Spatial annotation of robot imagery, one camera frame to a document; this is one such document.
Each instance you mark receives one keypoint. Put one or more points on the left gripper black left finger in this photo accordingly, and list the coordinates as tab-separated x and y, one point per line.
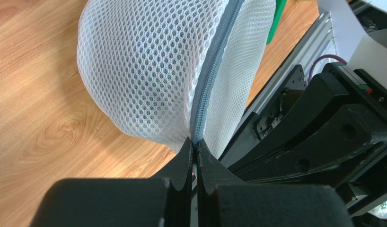
163	200

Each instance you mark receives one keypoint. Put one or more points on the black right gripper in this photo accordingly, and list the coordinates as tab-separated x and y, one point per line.
322	140

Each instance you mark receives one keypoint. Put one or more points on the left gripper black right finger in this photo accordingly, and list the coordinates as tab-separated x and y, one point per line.
226	201

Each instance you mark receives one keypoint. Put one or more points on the white mesh laundry bag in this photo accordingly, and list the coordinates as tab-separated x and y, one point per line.
167	70

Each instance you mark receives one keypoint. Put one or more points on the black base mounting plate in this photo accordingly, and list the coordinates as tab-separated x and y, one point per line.
264	114

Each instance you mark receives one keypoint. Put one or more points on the green plastic tray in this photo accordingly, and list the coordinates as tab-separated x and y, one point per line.
279	9

